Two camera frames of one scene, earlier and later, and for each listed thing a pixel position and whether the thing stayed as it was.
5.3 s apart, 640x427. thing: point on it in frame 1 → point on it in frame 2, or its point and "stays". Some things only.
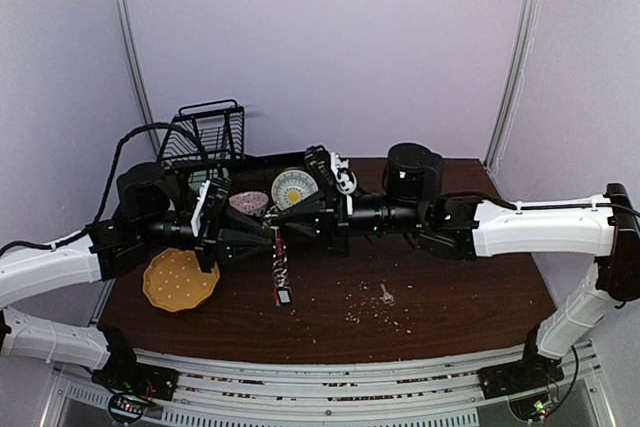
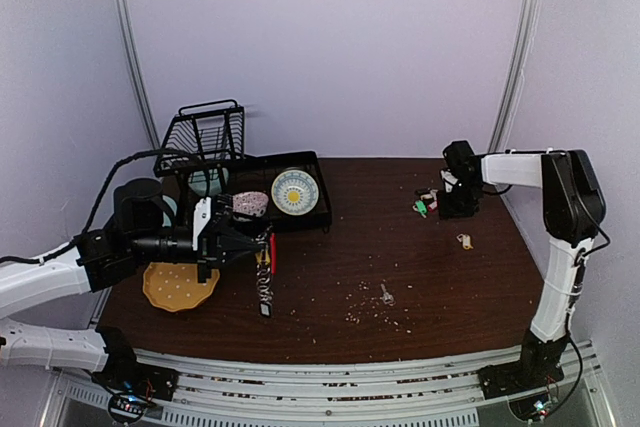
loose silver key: [387, 297] stays
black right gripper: [340, 217] → [451, 202]
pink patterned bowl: [252, 202] stays
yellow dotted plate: [173, 281] stays
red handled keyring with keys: [282, 294] → [266, 262]
